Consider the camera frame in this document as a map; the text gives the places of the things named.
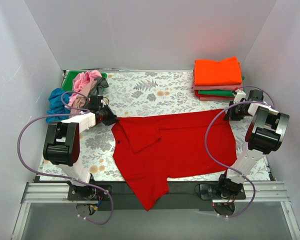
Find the folded red t shirt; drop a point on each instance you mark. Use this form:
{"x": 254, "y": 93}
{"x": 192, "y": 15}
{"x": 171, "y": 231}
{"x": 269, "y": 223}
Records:
{"x": 198, "y": 95}

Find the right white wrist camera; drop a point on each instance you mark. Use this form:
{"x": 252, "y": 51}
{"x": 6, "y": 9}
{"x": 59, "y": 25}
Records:
{"x": 238, "y": 95}

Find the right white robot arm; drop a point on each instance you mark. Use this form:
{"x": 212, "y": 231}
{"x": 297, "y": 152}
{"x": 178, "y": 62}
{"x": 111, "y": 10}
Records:
{"x": 264, "y": 135}

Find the floral table mat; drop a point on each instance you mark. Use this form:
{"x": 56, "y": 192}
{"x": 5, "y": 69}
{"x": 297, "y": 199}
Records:
{"x": 150, "y": 93}

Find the folded orange t shirt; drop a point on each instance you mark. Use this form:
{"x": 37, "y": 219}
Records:
{"x": 217, "y": 73}

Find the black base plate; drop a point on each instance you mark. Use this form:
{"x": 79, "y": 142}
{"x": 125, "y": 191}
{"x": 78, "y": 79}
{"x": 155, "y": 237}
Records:
{"x": 182, "y": 195}

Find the aluminium frame rail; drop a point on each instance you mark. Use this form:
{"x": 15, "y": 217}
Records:
{"x": 60, "y": 192}

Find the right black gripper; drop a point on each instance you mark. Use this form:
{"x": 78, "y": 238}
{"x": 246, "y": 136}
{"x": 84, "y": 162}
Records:
{"x": 233, "y": 113}

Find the folded green t shirt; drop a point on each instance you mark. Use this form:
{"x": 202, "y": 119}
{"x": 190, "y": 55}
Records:
{"x": 217, "y": 93}

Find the blue t shirt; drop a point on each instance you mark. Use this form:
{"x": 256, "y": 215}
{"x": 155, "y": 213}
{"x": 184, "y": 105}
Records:
{"x": 56, "y": 107}

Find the grey t shirt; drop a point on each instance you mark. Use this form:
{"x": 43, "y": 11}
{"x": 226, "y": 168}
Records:
{"x": 96, "y": 87}

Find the red t shirt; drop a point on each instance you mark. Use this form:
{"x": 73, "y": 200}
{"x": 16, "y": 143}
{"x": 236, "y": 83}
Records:
{"x": 150, "y": 150}
{"x": 198, "y": 95}

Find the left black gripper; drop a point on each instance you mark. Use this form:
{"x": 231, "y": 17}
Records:
{"x": 109, "y": 117}

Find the folded light pink t shirt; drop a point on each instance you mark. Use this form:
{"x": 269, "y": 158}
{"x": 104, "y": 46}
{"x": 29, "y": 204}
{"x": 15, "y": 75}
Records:
{"x": 215, "y": 98}

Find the green plastic tray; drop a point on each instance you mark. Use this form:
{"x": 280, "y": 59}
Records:
{"x": 68, "y": 88}

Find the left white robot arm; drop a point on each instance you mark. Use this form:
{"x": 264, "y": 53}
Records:
{"x": 62, "y": 145}

